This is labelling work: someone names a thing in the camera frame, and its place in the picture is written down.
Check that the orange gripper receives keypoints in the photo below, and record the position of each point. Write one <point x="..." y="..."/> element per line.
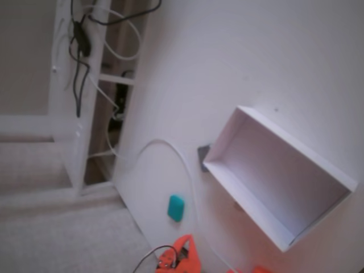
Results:
<point x="185" y="253"/>

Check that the green rounded cube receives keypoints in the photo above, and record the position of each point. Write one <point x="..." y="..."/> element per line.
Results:
<point x="175" y="209"/>

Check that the white cardboard bin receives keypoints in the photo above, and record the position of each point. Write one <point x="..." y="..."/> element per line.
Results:
<point x="284" y="176"/>

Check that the grey small tin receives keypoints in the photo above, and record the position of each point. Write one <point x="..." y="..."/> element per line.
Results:
<point x="203" y="156"/>

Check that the white metal frame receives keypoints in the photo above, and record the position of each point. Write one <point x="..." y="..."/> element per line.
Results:
<point x="71" y="136"/>

